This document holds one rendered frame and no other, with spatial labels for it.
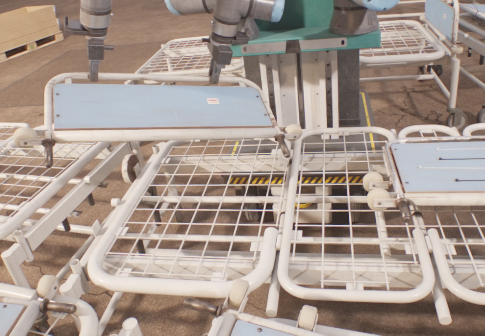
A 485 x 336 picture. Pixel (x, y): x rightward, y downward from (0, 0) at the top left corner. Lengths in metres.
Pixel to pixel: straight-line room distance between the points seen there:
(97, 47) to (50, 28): 6.06
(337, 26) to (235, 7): 0.48
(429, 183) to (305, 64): 0.91
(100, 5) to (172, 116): 0.39
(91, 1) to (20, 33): 5.82
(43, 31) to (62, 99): 5.98
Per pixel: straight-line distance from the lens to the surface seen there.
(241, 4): 1.43
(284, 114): 2.11
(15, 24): 7.11
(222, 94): 1.51
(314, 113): 2.10
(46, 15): 7.40
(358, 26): 1.72
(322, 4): 1.87
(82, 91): 1.42
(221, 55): 1.47
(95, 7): 1.35
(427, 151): 1.54
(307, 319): 0.97
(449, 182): 1.36
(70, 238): 2.36
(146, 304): 1.86
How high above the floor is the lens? 1.30
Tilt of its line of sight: 28 degrees down
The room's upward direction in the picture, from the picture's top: 8 degrees counter-clockwise
